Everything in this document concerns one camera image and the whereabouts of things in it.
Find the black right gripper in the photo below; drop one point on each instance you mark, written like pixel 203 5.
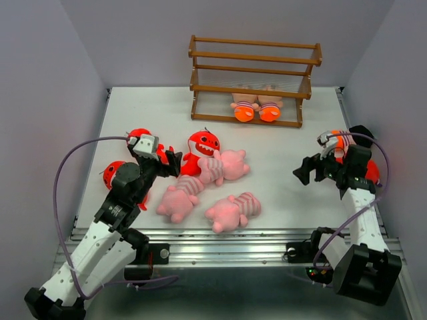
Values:
pixel 302 173

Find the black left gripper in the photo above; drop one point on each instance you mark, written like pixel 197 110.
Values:
pixel 173 168

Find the boy doll black hair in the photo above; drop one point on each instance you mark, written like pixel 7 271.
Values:
pixel 344 141

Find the boy doll from corner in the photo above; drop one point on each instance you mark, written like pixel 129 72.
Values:
pixel 270 107

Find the boy doll face up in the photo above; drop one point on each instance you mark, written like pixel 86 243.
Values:
pixel 244 105

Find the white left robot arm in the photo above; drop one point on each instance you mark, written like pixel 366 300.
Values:
pixel 109 244

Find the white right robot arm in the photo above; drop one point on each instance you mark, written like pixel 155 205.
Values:
pixel 354 258

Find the wooden three-tier shelf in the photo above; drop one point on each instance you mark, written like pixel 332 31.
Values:
pixel 221 67

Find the red shark plush centre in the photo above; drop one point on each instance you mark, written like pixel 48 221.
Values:
pixel 201 144

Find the red shark plush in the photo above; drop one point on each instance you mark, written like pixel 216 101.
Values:
pixel 160 150
pixel 201 144
pixel 110 172
pixel 373 173

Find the pink pig plush lower left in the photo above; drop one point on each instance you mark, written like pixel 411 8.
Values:
pixel 179 200

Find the pink pig plush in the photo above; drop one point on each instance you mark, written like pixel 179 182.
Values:
pixel 179 200
pixel 232 212
pixel 228 165

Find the red shark plush upper left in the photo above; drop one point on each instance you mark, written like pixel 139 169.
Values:
pixel 160 150

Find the pink pig plush upper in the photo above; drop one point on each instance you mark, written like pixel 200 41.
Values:
pixel 228 165

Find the red shark plush right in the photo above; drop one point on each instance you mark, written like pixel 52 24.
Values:
pixel 373 173

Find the red shark plush lower left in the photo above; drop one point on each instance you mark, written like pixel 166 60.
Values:
pixel 110 172

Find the pink pig plush lower right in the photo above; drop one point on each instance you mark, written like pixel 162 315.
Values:
pixel 232 212

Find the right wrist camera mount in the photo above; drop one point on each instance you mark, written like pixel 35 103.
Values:
pixel 328 142

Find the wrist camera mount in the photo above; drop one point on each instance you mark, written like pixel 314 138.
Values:
pixel 328 142
pixel 145 146

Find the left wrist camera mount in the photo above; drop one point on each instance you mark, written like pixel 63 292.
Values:
pixel 145 146

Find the aluminium rail frame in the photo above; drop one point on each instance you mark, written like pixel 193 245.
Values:
pixel 290 211

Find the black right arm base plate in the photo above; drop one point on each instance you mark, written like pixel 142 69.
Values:
pixel 305 252

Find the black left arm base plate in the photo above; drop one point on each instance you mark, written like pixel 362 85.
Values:
pixel 151 254

